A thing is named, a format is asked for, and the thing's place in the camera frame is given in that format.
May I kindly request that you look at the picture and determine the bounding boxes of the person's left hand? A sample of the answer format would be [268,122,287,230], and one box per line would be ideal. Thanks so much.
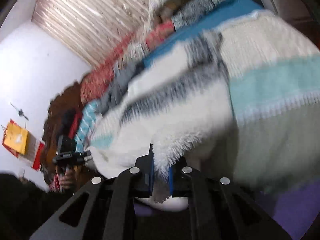
[55,165,82,192]

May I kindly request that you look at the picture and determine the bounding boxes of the yellow red wall hanging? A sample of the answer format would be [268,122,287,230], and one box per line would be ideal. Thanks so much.
[2,119,45,172]

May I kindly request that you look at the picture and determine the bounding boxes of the blue quilted mattress pad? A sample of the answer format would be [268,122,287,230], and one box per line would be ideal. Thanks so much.
[144,0,265,67]

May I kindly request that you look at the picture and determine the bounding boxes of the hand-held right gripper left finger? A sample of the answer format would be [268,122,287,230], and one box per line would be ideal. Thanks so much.
[30,144,153,240]

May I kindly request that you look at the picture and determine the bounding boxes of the grey cloth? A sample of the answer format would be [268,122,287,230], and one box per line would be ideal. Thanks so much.
[106,64,144,107]

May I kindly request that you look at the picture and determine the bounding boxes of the teal white striped cloth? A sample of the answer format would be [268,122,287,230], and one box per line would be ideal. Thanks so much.
[74,100,102,153]

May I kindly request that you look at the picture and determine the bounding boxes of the red patterned quilt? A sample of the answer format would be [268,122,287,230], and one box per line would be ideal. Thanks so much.
[80,21,175,105]

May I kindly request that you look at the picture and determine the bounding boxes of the white fleece garment black pattern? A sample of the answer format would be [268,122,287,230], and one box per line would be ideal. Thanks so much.
[90,30,235,212]

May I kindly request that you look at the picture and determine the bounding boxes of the person's left forearm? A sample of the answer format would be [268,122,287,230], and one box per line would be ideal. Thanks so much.
[0,172,65,240]

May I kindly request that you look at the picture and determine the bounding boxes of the grey wall hook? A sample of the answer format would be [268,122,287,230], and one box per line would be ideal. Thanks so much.
[10,102,29,121]

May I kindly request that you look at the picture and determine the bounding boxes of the beige teal chevron bedsheet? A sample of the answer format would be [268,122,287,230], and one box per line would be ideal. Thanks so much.
[212,9,320,198]

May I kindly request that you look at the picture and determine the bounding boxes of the purple cloth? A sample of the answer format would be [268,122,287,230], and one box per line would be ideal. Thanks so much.
[255,175,320,240]

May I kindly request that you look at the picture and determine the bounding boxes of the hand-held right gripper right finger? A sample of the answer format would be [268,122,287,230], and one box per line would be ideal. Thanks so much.
[169,160,292,240]

